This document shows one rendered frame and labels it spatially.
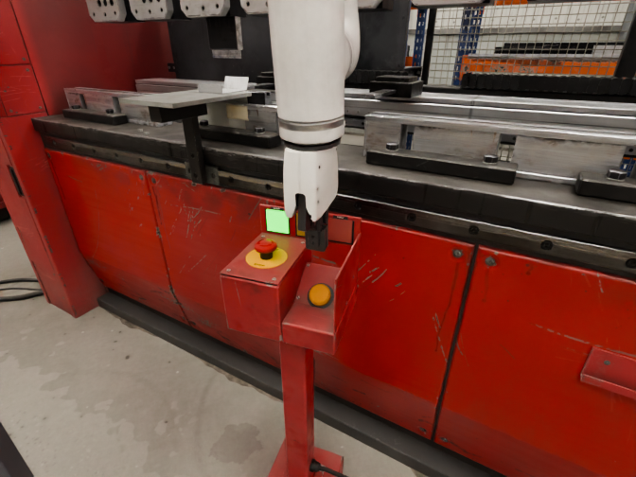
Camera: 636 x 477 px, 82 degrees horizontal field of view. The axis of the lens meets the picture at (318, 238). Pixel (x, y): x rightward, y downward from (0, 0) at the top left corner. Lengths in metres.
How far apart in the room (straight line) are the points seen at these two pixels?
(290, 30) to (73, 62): 1.47
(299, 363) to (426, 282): 0.32
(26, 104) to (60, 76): 0.17
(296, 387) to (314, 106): 0.56
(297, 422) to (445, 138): 0.69
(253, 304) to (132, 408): 0.97
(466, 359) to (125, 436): 1.08
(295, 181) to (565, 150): 0.53
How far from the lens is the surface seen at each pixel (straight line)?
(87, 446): 1.50
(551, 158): 0.83
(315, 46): 0.43
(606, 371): 0.89
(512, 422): 1.02
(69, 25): 1.86
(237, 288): 0.61
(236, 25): 1.09
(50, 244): 1.86
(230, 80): 1.14
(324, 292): 0.64
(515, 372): 0.92
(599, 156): 0.83
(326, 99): 0.44
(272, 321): 0.62
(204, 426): 1.40
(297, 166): 0.46
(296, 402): 0.84
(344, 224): 0.65
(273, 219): 0.70
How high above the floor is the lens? 1.10
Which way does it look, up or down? 28 degrees down
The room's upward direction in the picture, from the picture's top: straight up
